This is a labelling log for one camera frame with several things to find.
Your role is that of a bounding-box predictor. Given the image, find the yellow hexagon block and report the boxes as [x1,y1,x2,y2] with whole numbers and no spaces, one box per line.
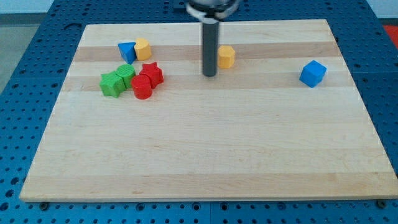
[218,45,235,68]

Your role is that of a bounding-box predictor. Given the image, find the blue cube block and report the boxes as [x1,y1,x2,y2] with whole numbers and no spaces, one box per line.
[299,60,327,88]

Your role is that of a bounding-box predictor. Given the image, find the red star block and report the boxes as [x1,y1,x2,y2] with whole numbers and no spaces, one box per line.
[140,62,164,89]

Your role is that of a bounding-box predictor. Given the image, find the red cylinder block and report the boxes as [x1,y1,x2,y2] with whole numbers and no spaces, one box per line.
[131,75,152,100]

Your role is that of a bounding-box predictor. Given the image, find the wooden board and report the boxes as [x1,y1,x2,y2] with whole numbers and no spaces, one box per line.
[20,19,397,202]

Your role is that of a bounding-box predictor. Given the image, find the green cylinder block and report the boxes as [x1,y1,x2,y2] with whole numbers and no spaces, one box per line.
[116,64,136,89]

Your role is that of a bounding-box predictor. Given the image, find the yellow pentagon block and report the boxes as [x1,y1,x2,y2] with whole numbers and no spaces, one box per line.
[134,38,152,61]

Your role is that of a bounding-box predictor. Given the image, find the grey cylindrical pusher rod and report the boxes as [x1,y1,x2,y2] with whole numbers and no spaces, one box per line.
[202,19,219,77]

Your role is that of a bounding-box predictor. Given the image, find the green star block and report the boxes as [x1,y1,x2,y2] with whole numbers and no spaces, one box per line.
[99,71,126,98]

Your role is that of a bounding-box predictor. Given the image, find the blue triangle block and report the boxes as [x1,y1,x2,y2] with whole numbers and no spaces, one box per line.
[118,42,136,64]

